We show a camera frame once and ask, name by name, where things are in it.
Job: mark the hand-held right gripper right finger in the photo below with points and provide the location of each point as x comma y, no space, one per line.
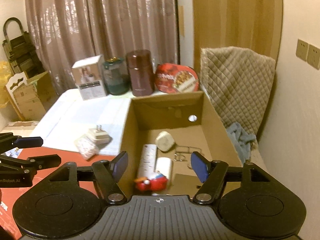
198,165

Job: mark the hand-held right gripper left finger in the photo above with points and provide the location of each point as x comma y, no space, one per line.
120,165

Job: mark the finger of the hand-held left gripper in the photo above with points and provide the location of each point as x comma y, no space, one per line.
47,160
28,142

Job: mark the gold square plate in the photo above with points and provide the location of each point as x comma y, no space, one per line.
185,183

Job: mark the long white remote control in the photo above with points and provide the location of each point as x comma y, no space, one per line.
147,160

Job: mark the white rounded remote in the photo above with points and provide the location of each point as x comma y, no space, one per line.
163,166

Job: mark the red toy figure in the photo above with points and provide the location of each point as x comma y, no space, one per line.
150,185

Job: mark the beige rounded plug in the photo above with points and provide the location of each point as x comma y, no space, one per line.
165,141

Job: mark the cardboard box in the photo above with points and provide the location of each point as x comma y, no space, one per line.
140,120

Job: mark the colourful magazine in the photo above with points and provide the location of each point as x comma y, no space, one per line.
13,152

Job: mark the red printed mat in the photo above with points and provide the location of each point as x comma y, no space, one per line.
75,155

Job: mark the white plug charger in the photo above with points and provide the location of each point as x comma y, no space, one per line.
98,136

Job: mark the clear plastic parts bag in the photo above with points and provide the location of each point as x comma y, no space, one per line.
86,147

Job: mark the brown cardboard carton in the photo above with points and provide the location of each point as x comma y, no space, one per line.
30,100

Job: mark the grey blue towel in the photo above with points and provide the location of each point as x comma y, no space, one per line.
240,135

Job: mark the yellow plastic bag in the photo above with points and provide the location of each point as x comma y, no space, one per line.
3,80

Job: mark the green glass jar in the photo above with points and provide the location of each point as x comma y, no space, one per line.
116,80

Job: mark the white product box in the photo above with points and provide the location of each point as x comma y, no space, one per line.
90,80

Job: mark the dark folding step ladder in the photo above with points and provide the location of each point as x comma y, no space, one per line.
22,52

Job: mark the red snack tin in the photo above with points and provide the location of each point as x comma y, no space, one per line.
175,77

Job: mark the brown metal canister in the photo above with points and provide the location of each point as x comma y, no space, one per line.
140,75

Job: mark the beige quilted chair cover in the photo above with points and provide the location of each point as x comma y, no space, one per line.
237,80

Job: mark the brown patterned curtain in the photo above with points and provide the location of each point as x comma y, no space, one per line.
75,30

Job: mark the wooden door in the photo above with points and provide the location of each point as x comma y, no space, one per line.
237,12

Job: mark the beige wall socket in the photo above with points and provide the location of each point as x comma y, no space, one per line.
302,50
313,57

